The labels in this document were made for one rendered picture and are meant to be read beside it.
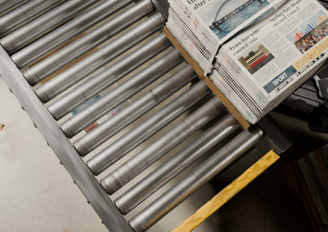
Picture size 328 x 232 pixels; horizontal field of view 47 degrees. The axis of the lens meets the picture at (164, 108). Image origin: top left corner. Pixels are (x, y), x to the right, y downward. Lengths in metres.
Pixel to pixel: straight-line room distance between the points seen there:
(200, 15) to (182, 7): 0.05
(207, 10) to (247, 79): 0.20
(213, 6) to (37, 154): 1.23
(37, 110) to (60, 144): 0.12
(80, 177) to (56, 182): 0.84
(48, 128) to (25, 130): 0.88
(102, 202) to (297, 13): 0.68
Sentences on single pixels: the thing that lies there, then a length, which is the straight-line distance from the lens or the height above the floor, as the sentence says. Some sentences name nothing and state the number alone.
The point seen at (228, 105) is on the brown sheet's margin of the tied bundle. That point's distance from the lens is 1.08.
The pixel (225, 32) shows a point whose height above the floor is 1.03.
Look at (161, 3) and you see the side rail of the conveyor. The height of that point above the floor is 0.80.
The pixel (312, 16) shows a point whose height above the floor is 1.03.
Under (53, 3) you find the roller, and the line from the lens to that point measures 1.28.
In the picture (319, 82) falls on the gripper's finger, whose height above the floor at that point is 0.81.
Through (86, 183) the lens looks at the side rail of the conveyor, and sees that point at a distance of 1.04.
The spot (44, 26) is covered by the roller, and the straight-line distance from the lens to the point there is 1.23.
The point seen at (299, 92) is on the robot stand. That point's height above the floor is 0.23.
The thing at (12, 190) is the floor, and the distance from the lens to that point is 1.92.
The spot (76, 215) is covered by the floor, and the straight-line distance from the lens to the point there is 1.84.
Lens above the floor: 1.82
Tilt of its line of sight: 71 degrees down
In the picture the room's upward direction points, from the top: 12 degrees clockwise
